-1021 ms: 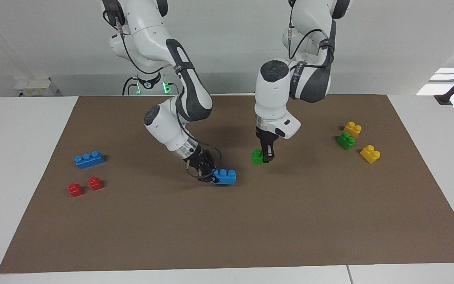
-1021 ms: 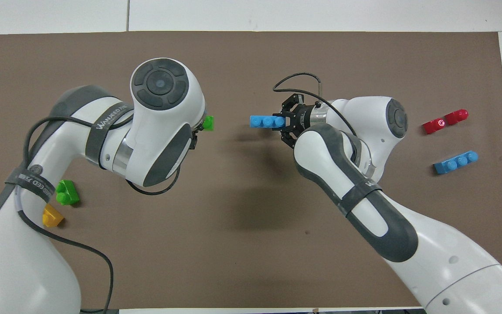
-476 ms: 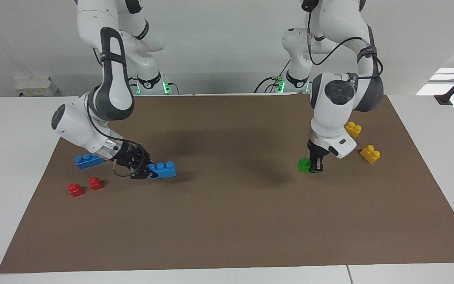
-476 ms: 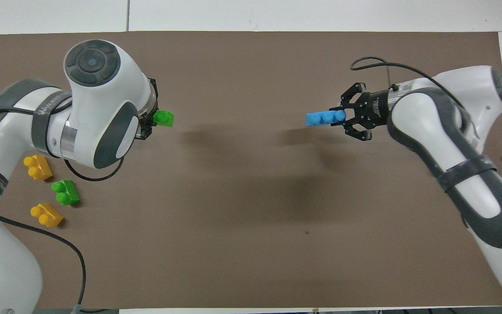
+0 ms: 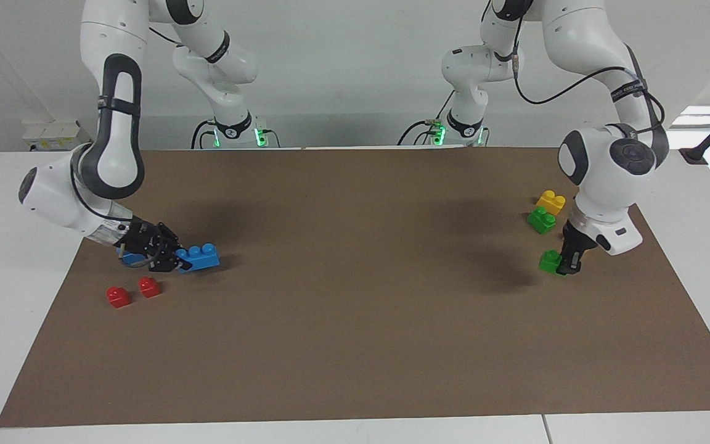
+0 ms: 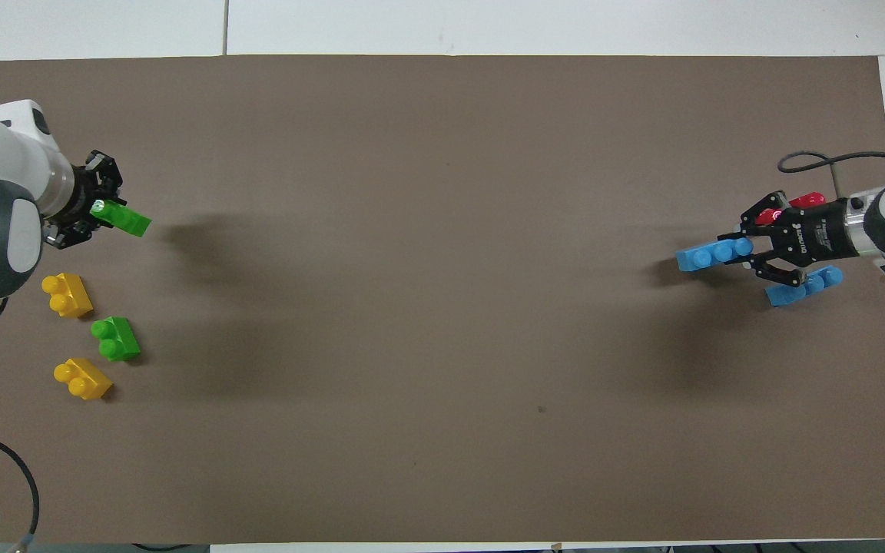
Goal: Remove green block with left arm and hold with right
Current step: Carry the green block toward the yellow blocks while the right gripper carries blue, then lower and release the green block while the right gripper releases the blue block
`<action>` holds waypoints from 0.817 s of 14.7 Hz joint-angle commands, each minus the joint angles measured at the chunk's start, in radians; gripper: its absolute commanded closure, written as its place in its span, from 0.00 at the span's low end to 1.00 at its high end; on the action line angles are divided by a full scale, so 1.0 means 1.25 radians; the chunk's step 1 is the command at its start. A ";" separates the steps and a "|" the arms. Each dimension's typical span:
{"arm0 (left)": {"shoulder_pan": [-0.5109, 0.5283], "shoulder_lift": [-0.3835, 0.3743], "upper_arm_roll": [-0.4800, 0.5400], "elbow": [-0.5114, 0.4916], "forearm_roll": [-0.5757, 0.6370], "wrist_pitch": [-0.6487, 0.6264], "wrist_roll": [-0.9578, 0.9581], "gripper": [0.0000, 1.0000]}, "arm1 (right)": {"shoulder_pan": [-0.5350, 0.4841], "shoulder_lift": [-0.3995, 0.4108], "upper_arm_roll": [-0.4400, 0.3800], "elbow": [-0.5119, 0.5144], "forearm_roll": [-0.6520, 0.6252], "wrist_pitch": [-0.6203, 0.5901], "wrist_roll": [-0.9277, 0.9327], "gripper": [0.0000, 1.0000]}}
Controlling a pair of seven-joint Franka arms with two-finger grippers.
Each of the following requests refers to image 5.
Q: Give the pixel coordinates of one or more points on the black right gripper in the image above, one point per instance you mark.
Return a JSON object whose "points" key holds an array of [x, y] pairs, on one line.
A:
{"points": [[145, 240]]}

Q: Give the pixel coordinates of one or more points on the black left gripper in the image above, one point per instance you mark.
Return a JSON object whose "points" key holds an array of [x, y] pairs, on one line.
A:
{"points": [[577, 237]]}

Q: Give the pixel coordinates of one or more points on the green two-stud block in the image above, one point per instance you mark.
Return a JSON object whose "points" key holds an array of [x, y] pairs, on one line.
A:
{"points": [[542, 222], [549, 262]]}

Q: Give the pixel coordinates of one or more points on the blue three-stud block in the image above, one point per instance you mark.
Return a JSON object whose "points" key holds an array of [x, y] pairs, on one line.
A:
{"points": [[122, 253], [201, 259]]}

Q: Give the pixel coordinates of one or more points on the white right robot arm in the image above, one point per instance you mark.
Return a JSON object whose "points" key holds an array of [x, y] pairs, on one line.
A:
{"points": [[53, 197]]}

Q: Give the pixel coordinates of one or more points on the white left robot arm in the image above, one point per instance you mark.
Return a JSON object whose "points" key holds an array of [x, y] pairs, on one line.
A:
{"points": [[601, 185]]}

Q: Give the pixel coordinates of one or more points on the small red rounded block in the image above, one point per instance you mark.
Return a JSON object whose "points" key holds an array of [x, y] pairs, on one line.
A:
{"points": [[119, 298], [150, 287]]}

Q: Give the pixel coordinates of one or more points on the yellow two-stud block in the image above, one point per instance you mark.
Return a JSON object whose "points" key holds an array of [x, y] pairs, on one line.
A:
{"points": [[551, 203]]}

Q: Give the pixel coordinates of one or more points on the white socket box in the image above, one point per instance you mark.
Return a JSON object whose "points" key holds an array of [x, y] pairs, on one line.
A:
{"points": [[53, 135]]}

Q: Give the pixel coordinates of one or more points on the brown table mat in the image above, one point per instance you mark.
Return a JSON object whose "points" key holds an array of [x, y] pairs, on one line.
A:
{"points": [[355, 345]]}

